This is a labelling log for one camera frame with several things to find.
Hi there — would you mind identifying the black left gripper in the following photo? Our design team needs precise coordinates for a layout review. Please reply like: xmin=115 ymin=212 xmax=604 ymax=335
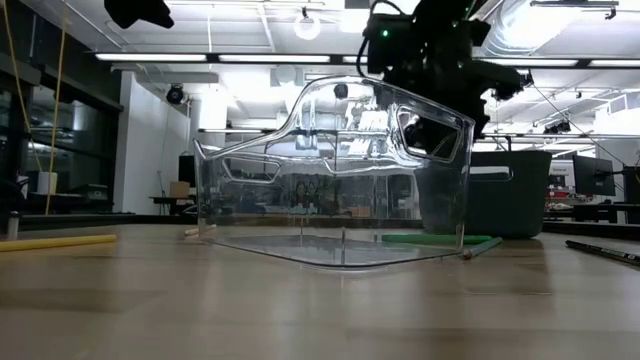
xmin=103 ymin=0 xmax=175 ymax=30

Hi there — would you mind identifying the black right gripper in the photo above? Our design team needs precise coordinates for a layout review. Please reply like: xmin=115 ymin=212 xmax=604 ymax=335
xmin=384 ymin=68 xmax=494 ymax=157

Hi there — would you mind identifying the dark teal plastic bin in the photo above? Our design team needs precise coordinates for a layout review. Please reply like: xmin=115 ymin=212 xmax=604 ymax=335
xmin=413 ymin=149 xmax=553 ymax=240

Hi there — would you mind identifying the green pen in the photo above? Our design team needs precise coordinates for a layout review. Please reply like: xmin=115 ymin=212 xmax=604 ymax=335
xmin=381 ymin=233 xmax=494 ymax=246

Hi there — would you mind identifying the teal pencil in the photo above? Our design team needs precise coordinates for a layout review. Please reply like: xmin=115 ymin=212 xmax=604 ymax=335
xmin=461 ymin=236 xmax=504 ymax=261

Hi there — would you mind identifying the clear plastic bin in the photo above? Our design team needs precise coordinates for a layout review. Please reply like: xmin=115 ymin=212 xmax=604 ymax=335
xmin=193 ymin=74 xmax=475 ymax=270

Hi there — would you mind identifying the dark pen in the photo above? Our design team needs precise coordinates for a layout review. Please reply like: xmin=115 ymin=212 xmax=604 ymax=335
xmin=565 ymin=239 xmax=640 ymax=267

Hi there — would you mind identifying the yellow pencil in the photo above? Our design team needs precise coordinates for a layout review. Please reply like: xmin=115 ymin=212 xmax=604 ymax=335
xmin=0 ymin=233 xmax=119 ymax=253

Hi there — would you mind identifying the long ceiling light bar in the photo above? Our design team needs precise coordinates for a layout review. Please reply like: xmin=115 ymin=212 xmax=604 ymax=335
xmin=94 ymin=52 xmax=629 ymax=69

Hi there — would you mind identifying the black background stand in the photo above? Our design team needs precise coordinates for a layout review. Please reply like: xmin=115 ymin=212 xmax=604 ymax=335
xmin=479 ymin=132 xmax=516 ymax=152

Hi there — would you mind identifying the black box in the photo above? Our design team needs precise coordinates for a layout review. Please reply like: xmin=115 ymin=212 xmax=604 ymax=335
xmin=178 ymin=154 xmax=197 ymax=189

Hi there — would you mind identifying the black computer monitor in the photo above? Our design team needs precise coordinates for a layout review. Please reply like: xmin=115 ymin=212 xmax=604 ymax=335
xmin=572 ymin=154 xmax=617 ymax=198
xmin=622 ymin=164 xmax=640 ymax=204

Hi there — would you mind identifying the dark background table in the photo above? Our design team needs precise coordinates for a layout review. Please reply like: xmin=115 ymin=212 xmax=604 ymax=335
xmin=148 ymin=195 xmax=197 ymax=217

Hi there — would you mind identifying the white cup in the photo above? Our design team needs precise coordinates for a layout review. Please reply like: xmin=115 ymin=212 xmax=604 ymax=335
xmin=37 ymin=171 xmax=59 ymax=195

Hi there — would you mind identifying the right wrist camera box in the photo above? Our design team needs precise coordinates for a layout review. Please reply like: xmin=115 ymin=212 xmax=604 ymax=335
xmin=363 ymin=13 xmax=417 ymax=76

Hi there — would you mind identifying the yellow hanging cord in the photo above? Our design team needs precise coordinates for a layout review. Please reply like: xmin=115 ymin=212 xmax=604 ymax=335
xmin=2 ymin=0 xmax=44 ymax=174
xmin=44 ymin=14 xmax=69 ymax=216

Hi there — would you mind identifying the silver ventilation duct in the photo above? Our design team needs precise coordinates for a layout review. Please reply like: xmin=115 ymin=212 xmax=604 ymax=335
xmin=479 ymin=0 xmax=581 ymax=59

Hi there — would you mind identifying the white ring lamp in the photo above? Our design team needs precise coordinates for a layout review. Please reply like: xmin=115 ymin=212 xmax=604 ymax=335
xmin=293 ymin=13 xmax=322 ymax=42

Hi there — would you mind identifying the black aluminium table frame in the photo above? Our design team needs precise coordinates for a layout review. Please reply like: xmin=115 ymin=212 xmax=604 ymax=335
xmin=0 ymin=212 xmax=640 ymax=240

